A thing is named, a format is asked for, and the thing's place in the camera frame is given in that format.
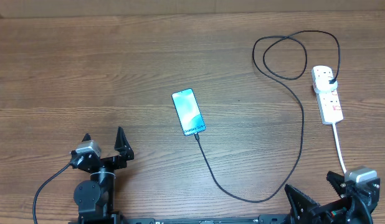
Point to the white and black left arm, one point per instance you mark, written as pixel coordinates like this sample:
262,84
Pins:
95,196

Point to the blue Galaxy smartphone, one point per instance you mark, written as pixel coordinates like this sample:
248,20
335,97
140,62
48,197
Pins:
188,112

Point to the white power strip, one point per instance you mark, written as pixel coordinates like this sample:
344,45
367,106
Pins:
328,103

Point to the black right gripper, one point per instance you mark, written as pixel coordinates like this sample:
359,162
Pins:
324,214

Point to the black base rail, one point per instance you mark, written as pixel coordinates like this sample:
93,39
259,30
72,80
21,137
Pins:
261,219

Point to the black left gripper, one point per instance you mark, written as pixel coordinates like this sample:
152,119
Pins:
120,145

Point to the white charger plug adapter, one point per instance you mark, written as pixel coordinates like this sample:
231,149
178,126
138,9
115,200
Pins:
323,85

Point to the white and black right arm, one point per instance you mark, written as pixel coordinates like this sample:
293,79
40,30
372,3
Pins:
358,190

